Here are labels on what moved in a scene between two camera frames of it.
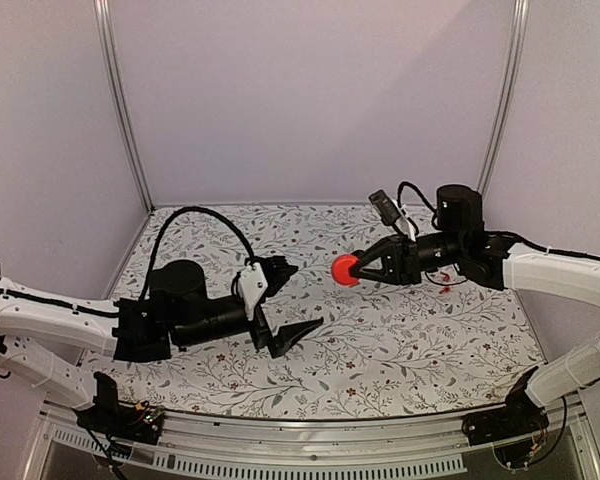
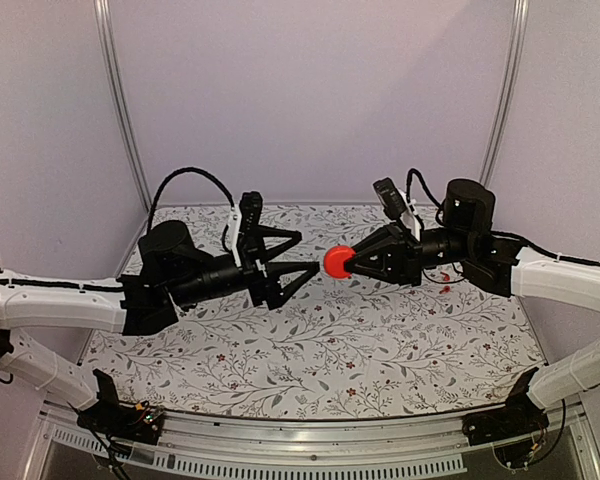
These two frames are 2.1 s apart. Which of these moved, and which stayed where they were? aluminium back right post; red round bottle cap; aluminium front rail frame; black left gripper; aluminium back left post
Moved: red round bottle cap; black left gripper
Stayed: aluminium back right post; aluminium front rail frame; aluminium back left post
